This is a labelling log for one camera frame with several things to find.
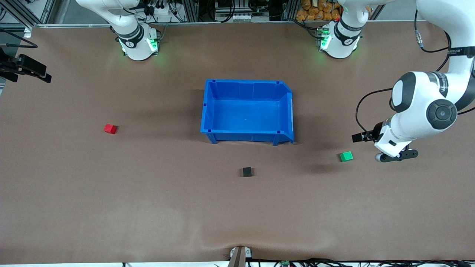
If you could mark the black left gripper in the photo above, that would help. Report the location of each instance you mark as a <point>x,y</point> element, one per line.
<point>372,135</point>

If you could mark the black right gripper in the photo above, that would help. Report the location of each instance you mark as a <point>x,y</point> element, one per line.
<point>15,66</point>

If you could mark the small green cube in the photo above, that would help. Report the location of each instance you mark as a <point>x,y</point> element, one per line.
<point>346,156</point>

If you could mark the small red cube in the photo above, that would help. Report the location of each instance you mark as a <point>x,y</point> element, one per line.
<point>110,128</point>

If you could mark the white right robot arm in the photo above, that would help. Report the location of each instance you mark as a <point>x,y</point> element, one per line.
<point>135,46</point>

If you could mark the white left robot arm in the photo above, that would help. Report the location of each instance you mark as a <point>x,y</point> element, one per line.
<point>419,111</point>

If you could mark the small black cube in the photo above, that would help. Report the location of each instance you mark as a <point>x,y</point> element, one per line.
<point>247,172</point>

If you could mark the blue plastic storage bin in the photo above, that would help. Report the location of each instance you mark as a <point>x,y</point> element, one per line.
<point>245,118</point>

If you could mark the bag of orange items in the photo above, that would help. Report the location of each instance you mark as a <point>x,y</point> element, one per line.
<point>315,11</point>

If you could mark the white power strip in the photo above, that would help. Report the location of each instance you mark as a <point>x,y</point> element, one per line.
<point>163,13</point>

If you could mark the brown table mat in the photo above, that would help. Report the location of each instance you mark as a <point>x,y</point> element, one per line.
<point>111,207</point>

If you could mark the metal table edge clamp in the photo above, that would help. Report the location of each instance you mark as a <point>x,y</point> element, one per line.
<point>237,259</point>

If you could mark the black control unit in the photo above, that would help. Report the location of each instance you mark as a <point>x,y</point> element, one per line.
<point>241,7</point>

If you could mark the aluminium frame profile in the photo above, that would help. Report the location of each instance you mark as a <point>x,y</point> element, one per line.
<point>189,11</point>
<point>289,9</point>
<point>46,11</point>

